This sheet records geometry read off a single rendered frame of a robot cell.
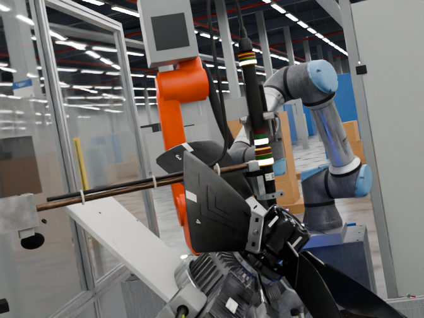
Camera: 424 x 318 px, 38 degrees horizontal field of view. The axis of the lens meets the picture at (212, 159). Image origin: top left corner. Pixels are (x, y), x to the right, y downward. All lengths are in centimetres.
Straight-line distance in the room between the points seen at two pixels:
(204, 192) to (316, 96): 89
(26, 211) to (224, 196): 41
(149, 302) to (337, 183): 99
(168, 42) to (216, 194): 427
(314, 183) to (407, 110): 120
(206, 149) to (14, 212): 54
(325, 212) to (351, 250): 18
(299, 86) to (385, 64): 135
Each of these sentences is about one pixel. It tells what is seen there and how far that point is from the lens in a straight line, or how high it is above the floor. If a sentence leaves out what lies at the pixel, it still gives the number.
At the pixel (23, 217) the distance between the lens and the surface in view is 133.
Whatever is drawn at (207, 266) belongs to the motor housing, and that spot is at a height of 116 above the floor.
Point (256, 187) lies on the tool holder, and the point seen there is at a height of 131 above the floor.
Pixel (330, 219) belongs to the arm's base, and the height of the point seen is 107.
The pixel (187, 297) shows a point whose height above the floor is 115.
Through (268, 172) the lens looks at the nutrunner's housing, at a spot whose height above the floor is 134.
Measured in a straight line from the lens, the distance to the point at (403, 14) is 339.
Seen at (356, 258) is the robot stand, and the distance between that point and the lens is 221.
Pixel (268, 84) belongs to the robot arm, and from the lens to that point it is 208.
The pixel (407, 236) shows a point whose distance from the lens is 342.
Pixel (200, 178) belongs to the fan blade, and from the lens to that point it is 125.
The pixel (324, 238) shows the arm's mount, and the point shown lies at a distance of 219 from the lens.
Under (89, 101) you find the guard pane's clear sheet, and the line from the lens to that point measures 245.
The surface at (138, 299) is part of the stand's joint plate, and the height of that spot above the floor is 111.
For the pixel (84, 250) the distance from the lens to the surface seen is 215.
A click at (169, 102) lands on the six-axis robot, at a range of 558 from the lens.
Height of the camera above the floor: 146
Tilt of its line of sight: 2 degrees down
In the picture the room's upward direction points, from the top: 10 degrees counter-clockwise
